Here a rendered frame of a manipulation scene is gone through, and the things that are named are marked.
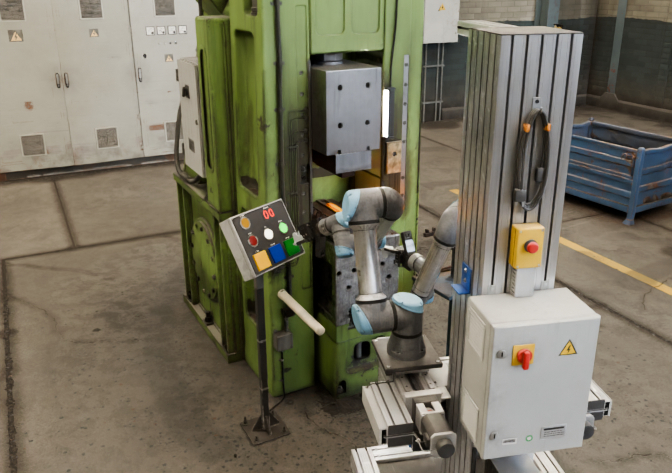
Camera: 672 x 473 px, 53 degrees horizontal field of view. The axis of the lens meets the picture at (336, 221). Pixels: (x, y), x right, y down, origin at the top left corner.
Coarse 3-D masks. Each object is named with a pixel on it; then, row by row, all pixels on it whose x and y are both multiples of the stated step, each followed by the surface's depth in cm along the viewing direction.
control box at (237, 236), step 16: (256, 208) 304; (272, 208) 310; (224, 224) 294; (240, 224) 294; (256, 224) 301; (272, 224) 308; (288, 224) 315; (240, 240) 292; (272, 240) 305; (240, 256) 294; (288, 256) 309; (256, 272) 293
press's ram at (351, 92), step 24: (312, 72) 322; (336, 72) 313; (360, 72) 319; (312, 96) 327; (336, 96) 317; (360, 96) 323; (312, 120) 331; (336, 120) 321; (360, 120) 327; (312, 144) 336; (336, 144) 325; (360, 144) 331
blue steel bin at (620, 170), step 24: (576, 144) 660; (600, 144) 635; (624, 144) 697; (648, 144) 672; (576, 168) 663; (600, 168) 640; (624, 168) 619; (648, 168) 613; (576, 192) 668; (600, 192) 646; (624, 192) 622; (648, 192) 626
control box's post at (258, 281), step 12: (264, 312) 323; (264, 324) 325; (264, 336) 327; (264, 348) 329; (264, 360) 331; (264, 372) 333; (264, 384) 336; (264, 396) 338; (264, 408) 340; (264, 420) 342
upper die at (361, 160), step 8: (312, 152) 349; (352, 152) 331; (360, 152) 332; (368, 152) 335; (312, 160) 351; (320, 160) 342; (328, 160) 334; (336, 160) 327; (344, 160) 329; (352, 160) 332; (360, 160) 334; (368, 160) 336; (328, 168) 336; (336, 168) 329; (344, 168) 331; (352, 168) 333; (360, 168) 335; (368, 168) 338
